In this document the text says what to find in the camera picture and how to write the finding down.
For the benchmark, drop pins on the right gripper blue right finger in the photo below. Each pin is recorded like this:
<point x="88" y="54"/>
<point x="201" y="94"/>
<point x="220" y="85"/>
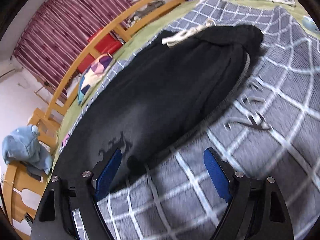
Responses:
<point x="221" y="174"/>

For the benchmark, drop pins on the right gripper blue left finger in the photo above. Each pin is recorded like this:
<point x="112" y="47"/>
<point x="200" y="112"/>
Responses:
<point x="104" y="172"/>

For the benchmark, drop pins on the black pants with white stripe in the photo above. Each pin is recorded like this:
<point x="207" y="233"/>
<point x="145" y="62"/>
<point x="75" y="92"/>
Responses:
<point x="160" y="96"/>

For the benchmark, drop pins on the grey checked blanket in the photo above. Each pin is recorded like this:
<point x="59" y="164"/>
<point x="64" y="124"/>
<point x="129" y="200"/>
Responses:
<point x="270" y="129"/>

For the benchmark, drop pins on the blue plush toy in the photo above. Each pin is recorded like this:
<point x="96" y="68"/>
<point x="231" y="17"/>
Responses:
<point x="22" y="144"/>

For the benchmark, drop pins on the colourful geometric pillow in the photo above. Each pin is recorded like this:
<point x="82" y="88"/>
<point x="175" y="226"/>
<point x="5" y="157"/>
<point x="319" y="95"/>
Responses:
<point x="92" y="75"/>

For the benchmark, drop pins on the maroon striped curtain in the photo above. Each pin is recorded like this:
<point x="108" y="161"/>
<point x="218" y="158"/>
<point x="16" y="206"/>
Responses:
<point x="59" y="31"/>

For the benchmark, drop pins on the green bed sheet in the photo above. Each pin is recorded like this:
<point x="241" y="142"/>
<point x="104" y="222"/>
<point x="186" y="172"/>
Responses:
<point x="180" y="17"/>

